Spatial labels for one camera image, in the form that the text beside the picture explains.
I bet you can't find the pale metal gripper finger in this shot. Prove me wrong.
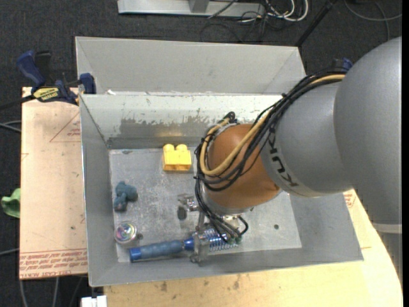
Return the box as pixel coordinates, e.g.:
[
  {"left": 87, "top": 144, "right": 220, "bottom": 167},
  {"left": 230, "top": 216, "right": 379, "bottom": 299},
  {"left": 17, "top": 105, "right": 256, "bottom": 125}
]
[
  {"left": 177, "top": 193, "right": 200, "bottom": 212},
  {"left": 190, "top": 232, "right": 210, "bottom": 265}
]

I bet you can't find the grey metal bin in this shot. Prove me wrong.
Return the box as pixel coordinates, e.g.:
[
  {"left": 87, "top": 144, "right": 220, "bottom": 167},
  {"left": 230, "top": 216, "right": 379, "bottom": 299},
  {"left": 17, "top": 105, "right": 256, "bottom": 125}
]
[{"left": 75, "top": 36, "right": 364, "bottom": 288}]

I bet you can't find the yellow toy brick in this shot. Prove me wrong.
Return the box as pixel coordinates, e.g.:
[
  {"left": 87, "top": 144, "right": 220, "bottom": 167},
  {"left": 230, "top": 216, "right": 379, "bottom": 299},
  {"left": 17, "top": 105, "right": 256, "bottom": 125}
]
[{"left": 162, "top": 143, "right": 193, "bottom": 173}]

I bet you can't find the blue toy animal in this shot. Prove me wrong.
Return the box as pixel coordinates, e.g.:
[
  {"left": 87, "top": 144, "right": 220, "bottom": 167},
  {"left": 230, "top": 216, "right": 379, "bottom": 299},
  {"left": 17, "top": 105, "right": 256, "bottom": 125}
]
[{"left": 112, "top": 180, "right": 139, "bottom": 213}]

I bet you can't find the shiny silver round cap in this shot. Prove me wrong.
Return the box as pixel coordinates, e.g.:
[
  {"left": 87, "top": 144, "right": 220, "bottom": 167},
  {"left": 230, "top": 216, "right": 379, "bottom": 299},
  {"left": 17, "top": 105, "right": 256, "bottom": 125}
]
[{"left": 113, "top": 221, "right": 143, "bottom": 246}]

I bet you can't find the brown cardboard board red print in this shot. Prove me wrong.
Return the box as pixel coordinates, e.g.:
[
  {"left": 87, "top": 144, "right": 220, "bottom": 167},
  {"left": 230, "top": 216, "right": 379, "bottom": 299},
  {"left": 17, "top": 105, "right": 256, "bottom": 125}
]
[{"left": 19, "top": 86, "right": 373, "bottom": 281}]

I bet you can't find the blue-handled tool with metal coil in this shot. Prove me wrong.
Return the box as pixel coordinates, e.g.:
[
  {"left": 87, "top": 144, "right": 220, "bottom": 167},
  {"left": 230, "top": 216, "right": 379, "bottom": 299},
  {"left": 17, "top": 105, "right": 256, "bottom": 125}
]
[{"left": 128, "top": 228, "right": 230, "bottom": 264}]

